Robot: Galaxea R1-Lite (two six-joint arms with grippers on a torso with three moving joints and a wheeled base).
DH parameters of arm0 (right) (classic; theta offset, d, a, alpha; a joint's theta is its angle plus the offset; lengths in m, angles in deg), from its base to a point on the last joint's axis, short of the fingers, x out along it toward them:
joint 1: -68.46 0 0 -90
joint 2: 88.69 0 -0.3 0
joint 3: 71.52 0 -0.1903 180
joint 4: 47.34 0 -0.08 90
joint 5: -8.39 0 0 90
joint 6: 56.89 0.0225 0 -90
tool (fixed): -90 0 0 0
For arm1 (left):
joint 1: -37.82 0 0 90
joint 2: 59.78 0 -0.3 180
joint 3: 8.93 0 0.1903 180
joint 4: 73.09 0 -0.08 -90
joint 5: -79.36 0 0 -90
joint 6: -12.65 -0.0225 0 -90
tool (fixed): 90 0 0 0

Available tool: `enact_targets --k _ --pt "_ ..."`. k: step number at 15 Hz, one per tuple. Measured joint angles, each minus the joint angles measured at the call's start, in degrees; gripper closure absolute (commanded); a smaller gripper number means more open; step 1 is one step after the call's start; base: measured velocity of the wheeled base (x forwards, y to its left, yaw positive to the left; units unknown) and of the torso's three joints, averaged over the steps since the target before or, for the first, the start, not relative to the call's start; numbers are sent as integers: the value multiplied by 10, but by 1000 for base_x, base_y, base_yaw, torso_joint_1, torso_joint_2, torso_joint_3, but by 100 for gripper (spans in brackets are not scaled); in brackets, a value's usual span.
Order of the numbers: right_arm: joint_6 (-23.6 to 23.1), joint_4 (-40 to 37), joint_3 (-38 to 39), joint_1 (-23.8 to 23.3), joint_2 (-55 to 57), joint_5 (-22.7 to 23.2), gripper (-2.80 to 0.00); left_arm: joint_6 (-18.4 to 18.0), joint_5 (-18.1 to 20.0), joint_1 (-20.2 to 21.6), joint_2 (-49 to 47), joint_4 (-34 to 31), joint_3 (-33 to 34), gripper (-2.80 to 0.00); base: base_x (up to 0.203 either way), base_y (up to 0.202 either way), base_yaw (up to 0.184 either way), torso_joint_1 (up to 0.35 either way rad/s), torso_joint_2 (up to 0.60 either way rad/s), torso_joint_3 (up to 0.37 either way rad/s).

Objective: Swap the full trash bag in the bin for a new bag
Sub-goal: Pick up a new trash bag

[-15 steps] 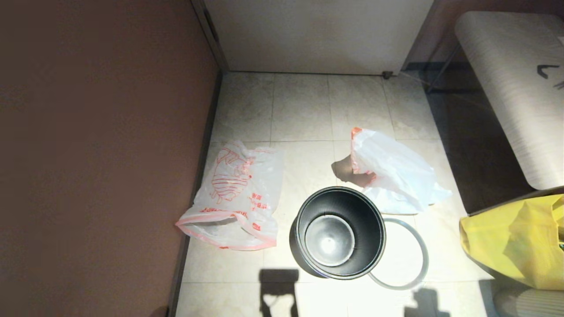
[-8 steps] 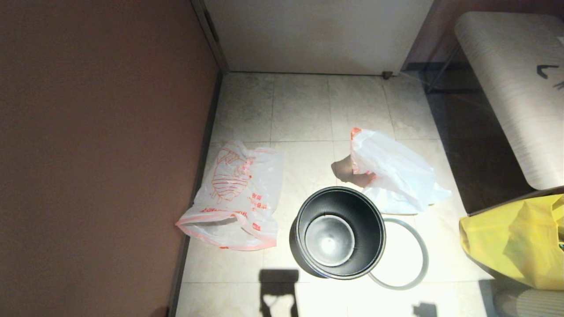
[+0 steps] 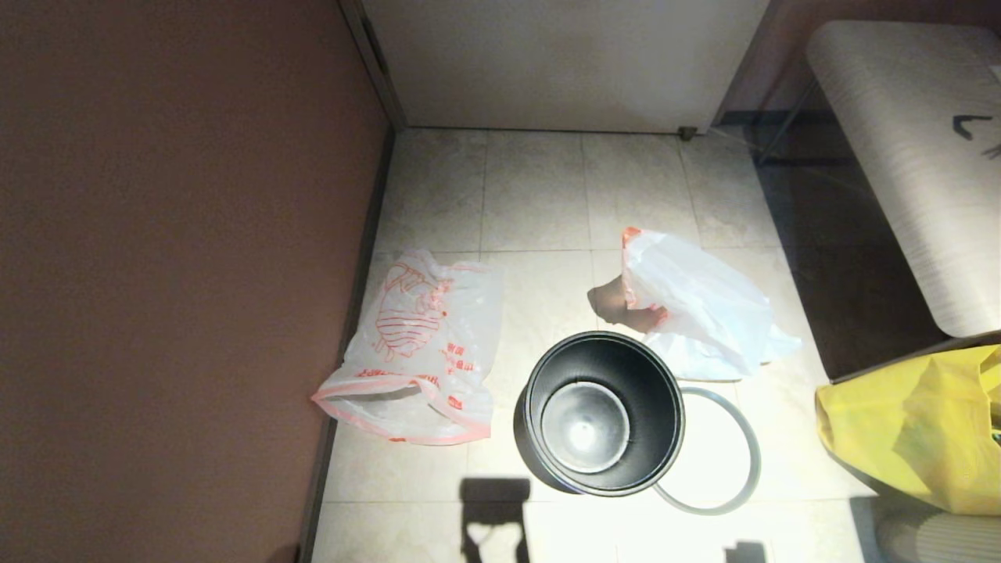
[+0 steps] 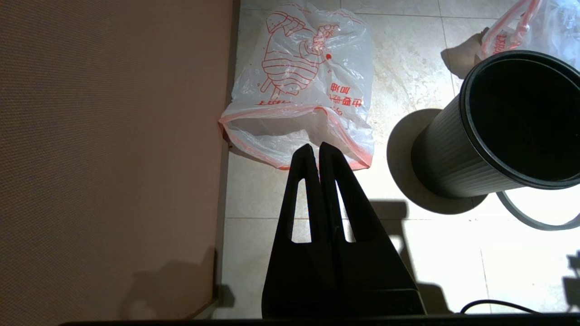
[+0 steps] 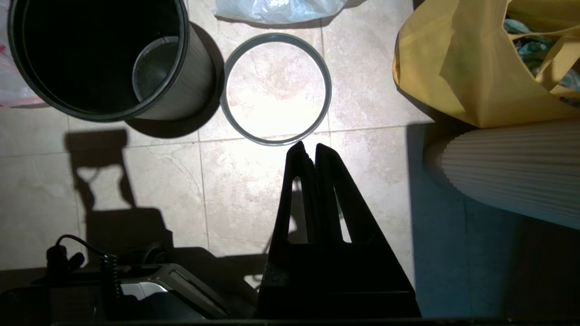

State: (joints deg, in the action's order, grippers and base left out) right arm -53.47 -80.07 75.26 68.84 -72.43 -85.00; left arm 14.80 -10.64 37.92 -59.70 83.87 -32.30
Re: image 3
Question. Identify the white red-printed plastic bag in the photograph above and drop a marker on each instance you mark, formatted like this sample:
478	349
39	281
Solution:
422	375

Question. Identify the white red-printed trash bag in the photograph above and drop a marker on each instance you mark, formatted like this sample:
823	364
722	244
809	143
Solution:
704	313

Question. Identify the black round trash bin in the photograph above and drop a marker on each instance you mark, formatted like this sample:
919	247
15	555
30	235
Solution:
649	391

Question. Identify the yellow plastic bag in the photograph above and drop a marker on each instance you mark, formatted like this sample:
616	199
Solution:
923	438

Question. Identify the small metal door stop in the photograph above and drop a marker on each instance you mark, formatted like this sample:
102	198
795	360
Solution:
688	131

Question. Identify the beige striped cushion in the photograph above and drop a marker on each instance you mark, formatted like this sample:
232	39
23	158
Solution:
931	541

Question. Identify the dark metal bench frame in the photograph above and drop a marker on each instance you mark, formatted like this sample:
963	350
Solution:
743	117

